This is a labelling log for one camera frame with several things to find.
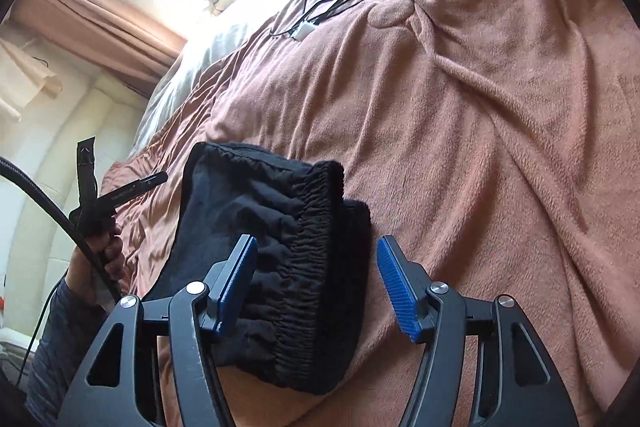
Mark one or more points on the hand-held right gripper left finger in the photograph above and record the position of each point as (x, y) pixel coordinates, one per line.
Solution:
(240, 279)

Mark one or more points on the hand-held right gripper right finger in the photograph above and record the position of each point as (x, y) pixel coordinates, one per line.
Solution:
(395, 287)

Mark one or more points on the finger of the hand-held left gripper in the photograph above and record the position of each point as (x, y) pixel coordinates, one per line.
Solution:
(157, 179)

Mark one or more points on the black pants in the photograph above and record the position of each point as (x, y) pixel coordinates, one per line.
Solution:
(280, 207)

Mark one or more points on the person's left forearm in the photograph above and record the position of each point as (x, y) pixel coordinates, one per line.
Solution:
(60, 357)

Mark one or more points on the person's left hand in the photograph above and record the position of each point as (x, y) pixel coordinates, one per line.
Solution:
(112, 257)

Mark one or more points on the cream padded headboard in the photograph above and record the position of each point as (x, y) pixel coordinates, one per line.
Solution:
(55, 147)

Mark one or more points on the white bed sheet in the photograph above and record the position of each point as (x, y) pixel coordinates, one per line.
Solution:
(200, 57)

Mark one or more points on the cream sheer curtain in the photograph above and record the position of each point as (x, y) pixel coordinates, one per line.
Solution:
(25, 72)

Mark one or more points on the brown curtain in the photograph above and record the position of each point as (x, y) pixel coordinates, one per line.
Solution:
(100, 22)

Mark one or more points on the brown fleece blanket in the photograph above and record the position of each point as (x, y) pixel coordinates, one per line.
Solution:
(475, 107)

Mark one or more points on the white charger plug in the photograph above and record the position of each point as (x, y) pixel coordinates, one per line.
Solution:
(306, 30)

